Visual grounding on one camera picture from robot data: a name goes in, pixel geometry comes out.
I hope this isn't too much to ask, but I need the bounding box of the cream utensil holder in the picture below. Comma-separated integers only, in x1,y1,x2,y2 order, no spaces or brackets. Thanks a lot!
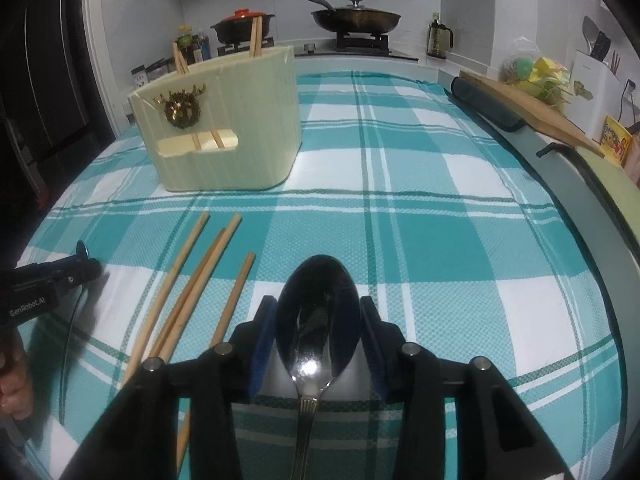
126,45,303,193

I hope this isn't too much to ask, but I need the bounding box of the plastic bag of sponges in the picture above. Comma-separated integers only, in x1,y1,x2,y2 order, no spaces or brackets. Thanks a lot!
502,37,572,107

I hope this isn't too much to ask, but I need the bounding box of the spice bottles group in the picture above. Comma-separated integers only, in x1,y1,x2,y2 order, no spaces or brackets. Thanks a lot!
131,59,176,87

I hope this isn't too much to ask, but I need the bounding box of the green cutting board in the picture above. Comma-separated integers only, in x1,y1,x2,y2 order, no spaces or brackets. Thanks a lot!
582,147,640,247

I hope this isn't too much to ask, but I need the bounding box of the yellow printed cup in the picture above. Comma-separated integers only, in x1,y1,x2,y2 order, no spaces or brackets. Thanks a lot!
600,116,632,164

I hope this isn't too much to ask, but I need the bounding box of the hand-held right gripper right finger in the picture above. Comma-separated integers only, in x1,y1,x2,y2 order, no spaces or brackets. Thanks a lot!
359,296,576,480

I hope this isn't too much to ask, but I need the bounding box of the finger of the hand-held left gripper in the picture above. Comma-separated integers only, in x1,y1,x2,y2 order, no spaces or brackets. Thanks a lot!
30,241,104,291

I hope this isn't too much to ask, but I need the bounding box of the grey spatula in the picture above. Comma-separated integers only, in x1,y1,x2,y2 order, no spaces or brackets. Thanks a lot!
582,16,601,58

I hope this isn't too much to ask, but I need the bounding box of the large steel spoon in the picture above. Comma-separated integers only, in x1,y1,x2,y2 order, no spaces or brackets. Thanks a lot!
275,254,362,480

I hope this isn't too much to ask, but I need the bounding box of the person's left hand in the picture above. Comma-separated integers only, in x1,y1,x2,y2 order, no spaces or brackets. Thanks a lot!
0,332,35,417

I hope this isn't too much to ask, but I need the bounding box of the red lidded clay pot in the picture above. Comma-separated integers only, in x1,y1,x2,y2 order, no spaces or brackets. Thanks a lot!
210,7,276,46

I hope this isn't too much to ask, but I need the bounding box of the yellow cap oil bottle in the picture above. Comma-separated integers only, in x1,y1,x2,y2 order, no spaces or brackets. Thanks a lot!
175,25,197,66

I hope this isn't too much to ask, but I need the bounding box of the black gas hob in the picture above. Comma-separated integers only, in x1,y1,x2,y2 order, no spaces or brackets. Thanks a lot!
217,32,418,63

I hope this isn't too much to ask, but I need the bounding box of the pink cup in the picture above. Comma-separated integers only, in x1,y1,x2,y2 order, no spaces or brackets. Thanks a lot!
627,132,640,186

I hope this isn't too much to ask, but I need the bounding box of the white knife holder box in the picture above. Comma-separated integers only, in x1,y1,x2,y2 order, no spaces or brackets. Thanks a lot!
570,50,629,142

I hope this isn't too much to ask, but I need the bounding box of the dark tinted water pitcher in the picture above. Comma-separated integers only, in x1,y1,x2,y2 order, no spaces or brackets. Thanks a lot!
427,12,454,60

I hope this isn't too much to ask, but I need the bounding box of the wooden cutting board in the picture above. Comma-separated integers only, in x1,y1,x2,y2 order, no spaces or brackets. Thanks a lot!
460,71,606,158

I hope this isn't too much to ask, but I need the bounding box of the teal checked tablecloth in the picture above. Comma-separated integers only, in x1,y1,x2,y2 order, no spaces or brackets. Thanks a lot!
10,70,626,480

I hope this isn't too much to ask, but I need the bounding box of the dark refrigerator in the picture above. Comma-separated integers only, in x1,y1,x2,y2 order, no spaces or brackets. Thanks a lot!
0,0,108,211

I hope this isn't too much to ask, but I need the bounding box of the black wok with glass lid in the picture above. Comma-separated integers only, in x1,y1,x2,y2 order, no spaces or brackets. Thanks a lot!
292,0,402,34

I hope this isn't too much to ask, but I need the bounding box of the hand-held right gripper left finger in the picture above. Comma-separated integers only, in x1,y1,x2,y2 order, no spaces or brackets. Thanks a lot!
57,296,278,480

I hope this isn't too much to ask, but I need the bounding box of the thin black cable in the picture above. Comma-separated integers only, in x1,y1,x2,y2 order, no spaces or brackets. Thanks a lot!
57,280,86,413

